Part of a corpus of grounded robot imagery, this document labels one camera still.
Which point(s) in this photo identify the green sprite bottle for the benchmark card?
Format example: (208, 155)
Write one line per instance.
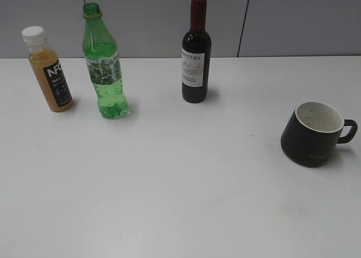
(102, 60)

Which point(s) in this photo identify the black mug white interior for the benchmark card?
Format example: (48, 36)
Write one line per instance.
(313, 131)

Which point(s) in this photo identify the dark red wine bottle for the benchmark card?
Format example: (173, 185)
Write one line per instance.
(196, 51)

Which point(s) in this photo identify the orange juice bottle white cap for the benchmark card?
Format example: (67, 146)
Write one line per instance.
(47, 69)

